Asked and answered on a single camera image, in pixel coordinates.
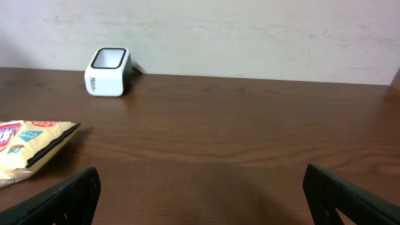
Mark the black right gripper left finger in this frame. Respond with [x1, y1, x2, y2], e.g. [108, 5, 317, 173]
[1, 167, 101, 225]

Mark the white barcode scanner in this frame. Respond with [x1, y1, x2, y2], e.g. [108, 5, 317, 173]
[84, 47, 133, 97]

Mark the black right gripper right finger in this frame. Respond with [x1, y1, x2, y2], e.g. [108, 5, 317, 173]
[302, 164, 399, 225]

